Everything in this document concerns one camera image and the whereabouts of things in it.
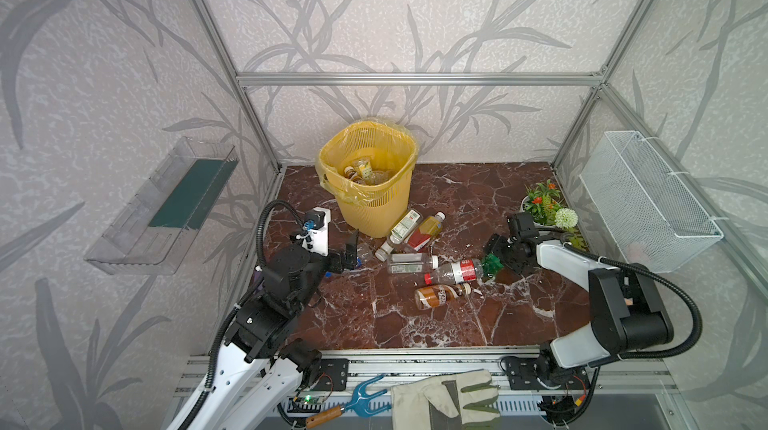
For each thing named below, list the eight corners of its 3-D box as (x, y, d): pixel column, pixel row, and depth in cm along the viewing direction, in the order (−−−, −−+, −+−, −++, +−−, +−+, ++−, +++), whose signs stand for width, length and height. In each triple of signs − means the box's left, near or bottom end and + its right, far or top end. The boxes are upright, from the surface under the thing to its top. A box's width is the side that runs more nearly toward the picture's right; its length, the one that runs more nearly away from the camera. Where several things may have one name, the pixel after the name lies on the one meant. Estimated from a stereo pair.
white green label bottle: (375, 258, 96) (373, 249, 92) (413, 215, 107) (413, 206, 103) (385, 265, 94) (384, 257, 90) (423, 221, 105) (423, 212, 101)
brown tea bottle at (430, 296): (419, 313, 85) (420, 306, 81) (413, 297, 88) (413, 290, 84) (469, 295, 89) (473, 288, 84) (462, 280, 92) (465, 272, 87)
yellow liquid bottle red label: (403, 246, 99) (403, 237, 94) (435, 215, 107) (436, 205, 103) (416, 257, 96) (417, 248, 92) (448, 224, 105) (450, 215, 100)
